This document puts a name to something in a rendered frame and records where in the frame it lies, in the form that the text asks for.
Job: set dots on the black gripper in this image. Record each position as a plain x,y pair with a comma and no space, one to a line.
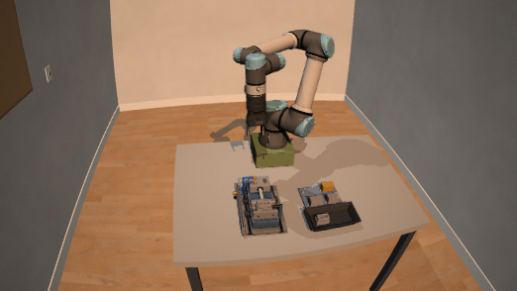
256,105

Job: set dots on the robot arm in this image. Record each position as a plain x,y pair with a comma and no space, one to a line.
297,120

